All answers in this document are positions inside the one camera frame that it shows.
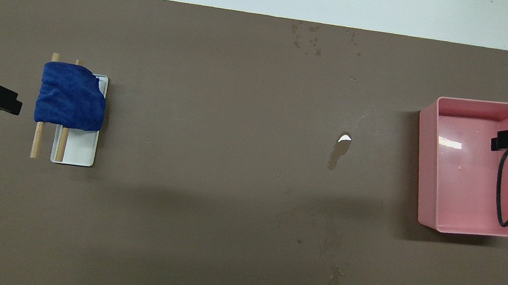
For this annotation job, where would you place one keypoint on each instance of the water puddle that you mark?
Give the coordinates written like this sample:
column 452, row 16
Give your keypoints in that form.
column 340, row 148

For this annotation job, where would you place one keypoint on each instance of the blue towel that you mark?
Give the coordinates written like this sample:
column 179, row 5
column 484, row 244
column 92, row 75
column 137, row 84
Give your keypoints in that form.
column 70, row 98

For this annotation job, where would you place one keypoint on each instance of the pink plastic bin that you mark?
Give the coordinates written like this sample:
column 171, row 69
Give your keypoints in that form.
column 466, row 188

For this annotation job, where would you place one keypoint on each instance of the brown table mat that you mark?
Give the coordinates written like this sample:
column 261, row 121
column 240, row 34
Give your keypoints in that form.
column 232, row 159

